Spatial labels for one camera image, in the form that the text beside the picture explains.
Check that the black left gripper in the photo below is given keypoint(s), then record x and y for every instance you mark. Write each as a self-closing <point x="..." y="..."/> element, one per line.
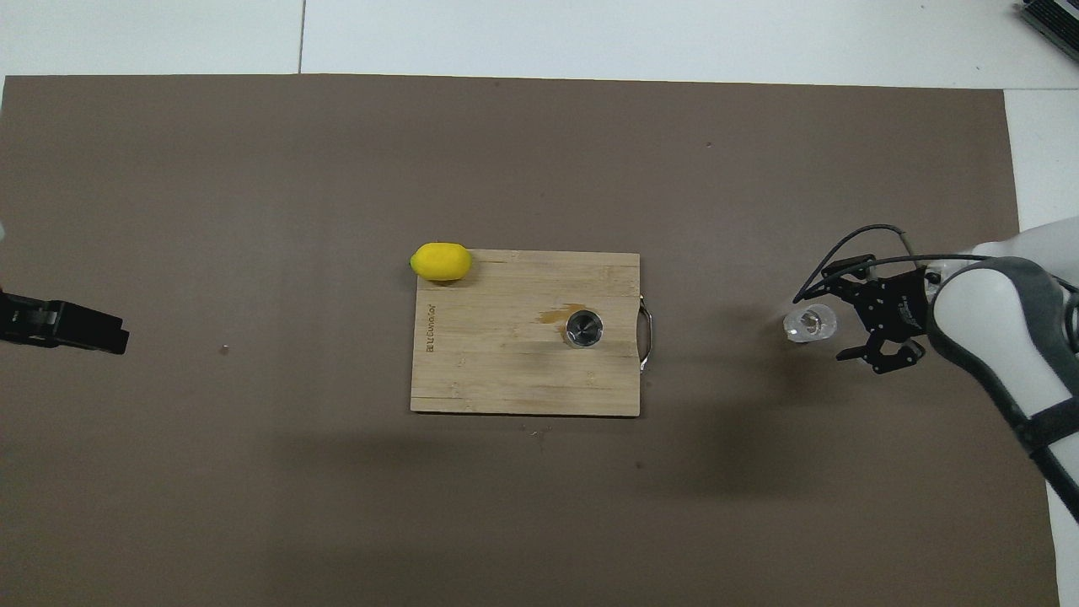
<point x="21" y="320"/>

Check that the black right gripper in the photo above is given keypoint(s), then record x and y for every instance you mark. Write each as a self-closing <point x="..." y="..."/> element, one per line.
<point x="893" y="305"/>

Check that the small clear glass cup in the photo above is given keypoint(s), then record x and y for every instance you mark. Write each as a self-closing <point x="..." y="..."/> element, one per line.
<point x="809" y="324"/>

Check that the steel jigger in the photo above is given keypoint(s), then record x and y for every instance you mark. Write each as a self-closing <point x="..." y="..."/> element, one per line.
<point x="583" y="329"/>

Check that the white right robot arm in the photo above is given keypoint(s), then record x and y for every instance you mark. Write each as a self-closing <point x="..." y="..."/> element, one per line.
<point x="995" y="337"/>

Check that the brown table mat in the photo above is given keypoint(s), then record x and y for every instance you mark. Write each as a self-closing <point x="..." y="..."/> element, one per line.
<point x="253" y="211"/>

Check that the grey ribbed device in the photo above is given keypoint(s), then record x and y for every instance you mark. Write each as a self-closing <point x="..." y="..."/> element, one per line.
<point x="1054" y="15"/>

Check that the yellow lemon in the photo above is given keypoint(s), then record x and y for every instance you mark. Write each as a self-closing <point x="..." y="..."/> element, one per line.
<point x="440" y="261"/>

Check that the wooden cutting board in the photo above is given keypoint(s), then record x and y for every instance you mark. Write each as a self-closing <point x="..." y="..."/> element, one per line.
<point x="489" y="362"/>

